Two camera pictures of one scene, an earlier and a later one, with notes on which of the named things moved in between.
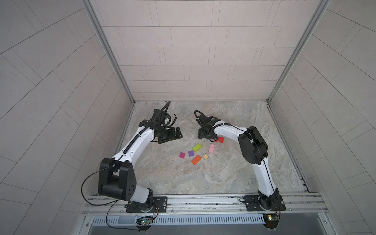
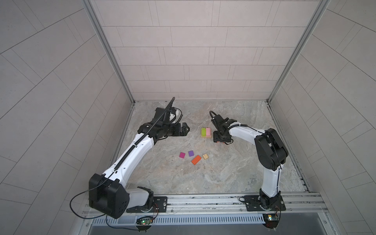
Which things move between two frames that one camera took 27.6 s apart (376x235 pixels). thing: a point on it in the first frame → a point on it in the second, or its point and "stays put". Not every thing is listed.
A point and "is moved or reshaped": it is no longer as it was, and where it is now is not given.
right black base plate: (253, 203) stays put
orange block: (196, 159) stays put
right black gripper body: (203, 133) → (218, 137)
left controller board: (146, 221) stays put
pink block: (211, 148) is moved or reshaped
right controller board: (271, 220) stays put
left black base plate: (159, 205) stays put
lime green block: (197, 147) is moved or reshaped
